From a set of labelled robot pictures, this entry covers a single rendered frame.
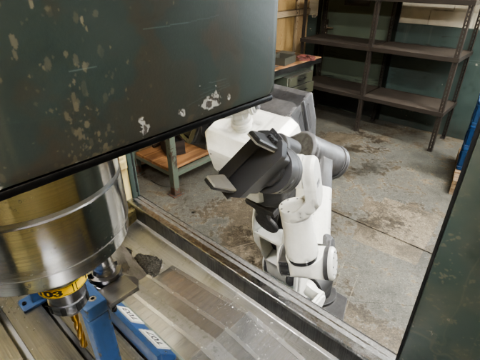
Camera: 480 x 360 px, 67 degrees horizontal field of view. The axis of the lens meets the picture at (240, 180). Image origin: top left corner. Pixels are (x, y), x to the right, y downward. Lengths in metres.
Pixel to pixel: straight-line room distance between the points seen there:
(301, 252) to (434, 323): 0.38
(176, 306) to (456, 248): 0.87
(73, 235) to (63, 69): 0.14
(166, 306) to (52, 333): 0.38
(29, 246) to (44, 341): 0.84
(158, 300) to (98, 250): 1.04
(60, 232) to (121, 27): 0.16
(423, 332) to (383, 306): 1.40
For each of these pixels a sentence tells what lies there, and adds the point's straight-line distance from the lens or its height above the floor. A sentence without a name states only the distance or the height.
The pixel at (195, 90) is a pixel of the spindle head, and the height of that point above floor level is 1.65.
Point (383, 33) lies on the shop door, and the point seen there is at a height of 1.07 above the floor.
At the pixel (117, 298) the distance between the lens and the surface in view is 0.73.
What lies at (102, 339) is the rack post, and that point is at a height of 1.14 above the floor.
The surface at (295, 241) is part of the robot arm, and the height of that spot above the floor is 1.24.
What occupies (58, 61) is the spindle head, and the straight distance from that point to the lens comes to 0.23.
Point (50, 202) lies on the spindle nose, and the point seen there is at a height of 1.58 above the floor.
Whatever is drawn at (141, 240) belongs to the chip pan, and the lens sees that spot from 1.74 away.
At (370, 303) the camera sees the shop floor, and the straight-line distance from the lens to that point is 2.42.
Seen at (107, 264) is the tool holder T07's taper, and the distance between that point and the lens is 0.75.
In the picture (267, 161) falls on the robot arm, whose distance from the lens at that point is 0.53.
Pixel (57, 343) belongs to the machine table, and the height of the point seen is 0.90.
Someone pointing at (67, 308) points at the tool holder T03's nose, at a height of 1.42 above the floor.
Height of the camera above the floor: 1.73
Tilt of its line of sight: 30 degrees down
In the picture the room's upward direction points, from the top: straight up
